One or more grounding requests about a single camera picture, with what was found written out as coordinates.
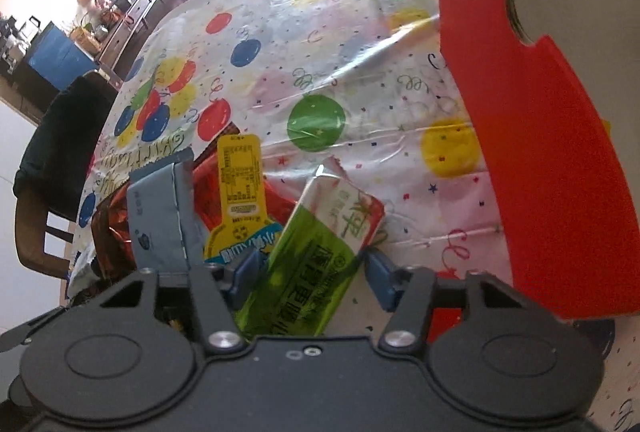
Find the red cardboard box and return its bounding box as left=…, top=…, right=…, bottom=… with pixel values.
left=433, top=0, right=640, bottom=338

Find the blue cabinet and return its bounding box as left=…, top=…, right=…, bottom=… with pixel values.
left=27, top=22, right=97, bottom=92

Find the grey-blue snack packet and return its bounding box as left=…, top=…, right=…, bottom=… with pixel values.
left=125, top=147, right=207, bottom=273

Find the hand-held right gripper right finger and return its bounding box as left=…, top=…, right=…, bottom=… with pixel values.
left=364, top=249, right=546, bottom=356

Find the wooden sideboard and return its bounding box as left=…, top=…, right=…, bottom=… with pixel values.
left=95, top=0, right=193, bottom=73

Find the red foil snack packet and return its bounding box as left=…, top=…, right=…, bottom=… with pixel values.
left=90, top=187, right=140, bottom=273

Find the balloon print plastic tablecloth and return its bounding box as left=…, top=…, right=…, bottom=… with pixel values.
left=65, top=0, right=640, bottom=432

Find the green snack packet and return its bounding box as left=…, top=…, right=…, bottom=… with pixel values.
left=235, top=157, right=387, bottom=338

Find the flat red snack packet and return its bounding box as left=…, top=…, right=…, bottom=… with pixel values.
left=192, top=157, right=302, bottom=233

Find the yellow snack packet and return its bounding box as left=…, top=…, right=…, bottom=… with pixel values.
left=202, top=134, right=286, bottom=269

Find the dark upholstered chair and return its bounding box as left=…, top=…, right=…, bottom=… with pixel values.
left=12, top=70, right=121, bottom=280

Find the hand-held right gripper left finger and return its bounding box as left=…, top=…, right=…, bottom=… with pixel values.
left=95, top=256, right=264, bottom=356

